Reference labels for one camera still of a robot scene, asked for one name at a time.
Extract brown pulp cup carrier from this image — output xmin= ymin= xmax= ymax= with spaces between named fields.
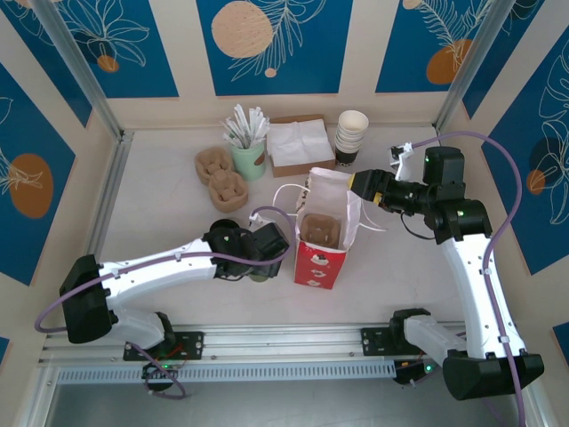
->
xmin=298 ymin=213 xmax=343 ymax=248

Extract red white paper bag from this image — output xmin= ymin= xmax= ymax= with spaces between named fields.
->
xmin=271 ymin=166 xmax=387 ymax=291

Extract stack of white paper cups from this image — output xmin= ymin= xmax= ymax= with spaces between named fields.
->
xmin=333 ymin=109 xmax=371 ymax=172

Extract stack of pulp cup carriers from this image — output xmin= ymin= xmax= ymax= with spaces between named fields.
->
xmin=194 ymin=147 xmax=249 ymax=214

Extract brown cardboard napkin box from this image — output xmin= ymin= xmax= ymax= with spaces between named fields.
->
xmin=266 ymin=114 xmax=338 ymax=179

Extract white paper napkins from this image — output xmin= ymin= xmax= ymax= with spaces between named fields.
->
xmin=266 ymin=118 xmax=335 ymax=166

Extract mint green holder cup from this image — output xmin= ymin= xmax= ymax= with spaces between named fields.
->
xmin=229 ymin=141 xmax=268 ymax=182

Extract white paper-wrapped stirrer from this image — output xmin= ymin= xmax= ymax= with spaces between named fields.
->
xmin=251 ymin=116 xmax=271 ymax=147
xmin=220 ymin=118 xmax=244 ymax=148
xmin=246 ymin=106 xmax=262 ymax=147
xmin=234 ymin=103 xmax=249 ymax=148

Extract thin black right gripper cable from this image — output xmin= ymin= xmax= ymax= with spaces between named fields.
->
xmin=399 ymin=211 xmax=439 ymax=242

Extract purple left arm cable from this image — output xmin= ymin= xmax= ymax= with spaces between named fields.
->
xmin=35 ymin=205 xmax=297 ymax=400

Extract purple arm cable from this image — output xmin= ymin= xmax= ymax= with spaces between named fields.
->
xmin=397 ymin=131 xmax=528 ymax=427
xmin=35 ymin=205 xmax=297 ymax=400

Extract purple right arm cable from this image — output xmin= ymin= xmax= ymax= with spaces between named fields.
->
xmin=397 ymin=131 xmax=528 ymax=427

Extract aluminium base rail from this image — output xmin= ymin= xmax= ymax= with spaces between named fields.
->
xmin=39 ymin=320 xmax=525 ymax=362

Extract aluminium frame post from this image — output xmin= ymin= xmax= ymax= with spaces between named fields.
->
xmin=435 ymin=0 xmax=548 ymax=134
xmin=33 ymin=0 xmax=134 ymax=141

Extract grey slotted cable tray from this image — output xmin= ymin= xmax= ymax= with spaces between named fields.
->
xmin=56 ymin=359 xmax=397 ymax=384

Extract aluminium side rail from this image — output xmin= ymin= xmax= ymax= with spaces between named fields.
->
xmin=84 ymin=131 xmax=134 ymax=259

